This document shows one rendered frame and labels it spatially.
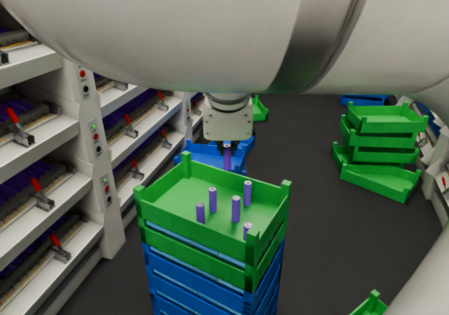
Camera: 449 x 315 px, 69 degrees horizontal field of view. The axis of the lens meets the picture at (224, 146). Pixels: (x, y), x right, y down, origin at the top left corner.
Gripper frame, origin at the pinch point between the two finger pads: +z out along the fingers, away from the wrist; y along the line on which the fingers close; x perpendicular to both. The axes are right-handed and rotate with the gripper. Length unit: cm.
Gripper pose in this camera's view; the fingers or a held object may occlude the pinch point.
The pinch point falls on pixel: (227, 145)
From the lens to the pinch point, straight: 73.8
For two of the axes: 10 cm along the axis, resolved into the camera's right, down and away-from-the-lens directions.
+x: -0.1, -8.0, 6.0
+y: 10.0, -0.1, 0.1
